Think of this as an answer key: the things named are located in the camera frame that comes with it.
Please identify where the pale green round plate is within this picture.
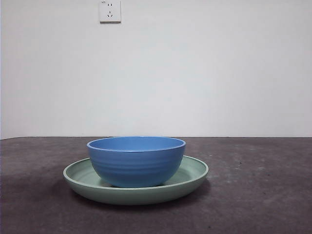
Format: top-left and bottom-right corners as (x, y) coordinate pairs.
(63, 155), (210, 206)

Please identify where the white wall socket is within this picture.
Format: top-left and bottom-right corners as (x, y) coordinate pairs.
(99, 0), (122, 24)

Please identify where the blue ribbed bowl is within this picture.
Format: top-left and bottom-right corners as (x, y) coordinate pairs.
(86, 136), (186, 188)

